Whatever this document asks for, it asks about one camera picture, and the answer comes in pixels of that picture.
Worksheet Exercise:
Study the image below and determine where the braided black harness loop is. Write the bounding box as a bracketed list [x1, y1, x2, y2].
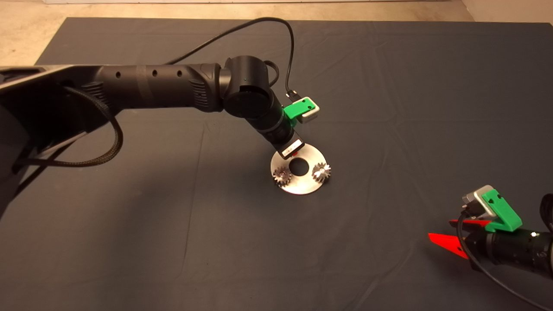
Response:
[17, 86, 124, 170]

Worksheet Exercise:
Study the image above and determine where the dark grey table cloth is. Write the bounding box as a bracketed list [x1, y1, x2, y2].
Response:
[0, 17, 553, 311]

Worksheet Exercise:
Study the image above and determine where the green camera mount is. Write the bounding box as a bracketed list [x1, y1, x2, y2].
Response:
[283, 98, 316, 121]
[482, 190, 523, 233]

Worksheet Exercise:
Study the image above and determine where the small steel planetary gear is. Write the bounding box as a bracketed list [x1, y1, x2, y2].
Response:
[312, 162, 332, 183]
[273, 167, 292, 187]

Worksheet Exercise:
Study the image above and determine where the braided black wrist cable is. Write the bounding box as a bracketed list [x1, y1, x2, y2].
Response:
[540, 193, 553, 234]
[264, 60, 281, 88]

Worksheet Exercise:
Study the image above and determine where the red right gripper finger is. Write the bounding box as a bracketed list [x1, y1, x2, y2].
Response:
[448, 219, 492, 230]
[428, 233, 470, 260]

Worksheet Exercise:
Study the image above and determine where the thin black left camera cable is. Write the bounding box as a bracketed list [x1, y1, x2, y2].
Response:
[166, 17, 299, 99]

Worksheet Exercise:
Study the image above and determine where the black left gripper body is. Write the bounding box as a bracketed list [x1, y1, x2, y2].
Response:
[248, 98, 305, 161]

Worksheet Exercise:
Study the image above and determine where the braided black left wrist cable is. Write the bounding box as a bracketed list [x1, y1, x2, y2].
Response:
[264, 60, 281, 88]

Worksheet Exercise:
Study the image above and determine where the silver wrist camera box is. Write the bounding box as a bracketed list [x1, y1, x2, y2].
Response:
[462, 184, 496, 219]
[300, 96, 321, 125]

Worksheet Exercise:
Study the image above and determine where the green right camera mount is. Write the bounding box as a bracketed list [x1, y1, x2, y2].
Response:
[482, 190, 523, 233]

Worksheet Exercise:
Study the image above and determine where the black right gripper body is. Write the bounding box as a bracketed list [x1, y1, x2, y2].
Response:
[468, 228, 553, 279]

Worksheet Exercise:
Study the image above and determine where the round metal carrier plate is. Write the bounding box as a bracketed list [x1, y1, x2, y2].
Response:
[270, 145, 326, 195]

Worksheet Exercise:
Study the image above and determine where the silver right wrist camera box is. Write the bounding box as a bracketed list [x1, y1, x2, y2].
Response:
[462, 184, 496, 219]

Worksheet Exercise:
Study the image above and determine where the green left camera mount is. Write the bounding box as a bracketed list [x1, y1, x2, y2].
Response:
[283, 98, 316, 121]

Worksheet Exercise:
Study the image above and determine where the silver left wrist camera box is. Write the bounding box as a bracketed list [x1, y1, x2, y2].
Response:
[300, 96, 321, 125]

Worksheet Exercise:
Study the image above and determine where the braided black right wrist cable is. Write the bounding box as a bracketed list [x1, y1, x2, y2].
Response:
[540, 193, 553, 234]

